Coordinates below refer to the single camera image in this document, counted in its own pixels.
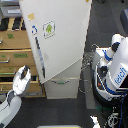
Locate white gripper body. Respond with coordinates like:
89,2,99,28
13,65,31,95

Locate white fridge door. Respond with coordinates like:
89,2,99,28
19,0,92,83

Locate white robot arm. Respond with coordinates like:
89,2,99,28
0,65,31,128

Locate white fridge bottom drawer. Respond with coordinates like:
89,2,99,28
44,78,79,99

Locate wooden drawer cabinet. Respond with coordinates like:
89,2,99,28
0,17,45,98

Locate green android sticker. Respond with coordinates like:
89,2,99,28
43,21,55,39

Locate yellow sticky note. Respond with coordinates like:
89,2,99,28
28,13,35,21

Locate grey box on cabinet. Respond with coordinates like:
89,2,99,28
1,6,21,17

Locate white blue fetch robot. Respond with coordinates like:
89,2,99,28
92,34,128,106

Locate coiled grey cable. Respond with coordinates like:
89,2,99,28
77,43,100,94

